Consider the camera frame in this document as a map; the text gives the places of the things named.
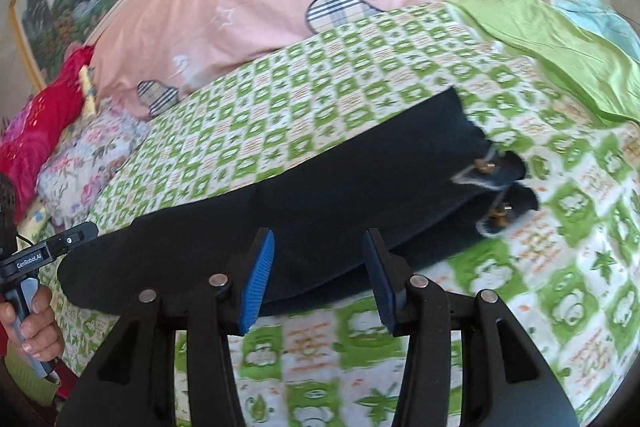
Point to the floral pillow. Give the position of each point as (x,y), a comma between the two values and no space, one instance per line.
(85,162)

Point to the dark navy pants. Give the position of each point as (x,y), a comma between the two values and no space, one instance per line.
(300,202)

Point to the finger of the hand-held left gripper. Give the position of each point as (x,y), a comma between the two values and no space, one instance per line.
(75,238)

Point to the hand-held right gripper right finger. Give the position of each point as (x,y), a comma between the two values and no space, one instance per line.
(376,279)

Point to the light blue cloth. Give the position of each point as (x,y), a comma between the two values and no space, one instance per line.
(597,14)

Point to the red cloth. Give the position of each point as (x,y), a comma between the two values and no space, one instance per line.
(37,132)

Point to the person's left hand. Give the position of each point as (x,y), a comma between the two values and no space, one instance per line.
(37,324)

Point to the plain green cloth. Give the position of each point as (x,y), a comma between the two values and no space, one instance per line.
(560,42)

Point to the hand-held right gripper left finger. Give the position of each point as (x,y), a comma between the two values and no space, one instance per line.
(258,279)

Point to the green checked bed sheet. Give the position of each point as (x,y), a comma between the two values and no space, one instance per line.
(380,117)

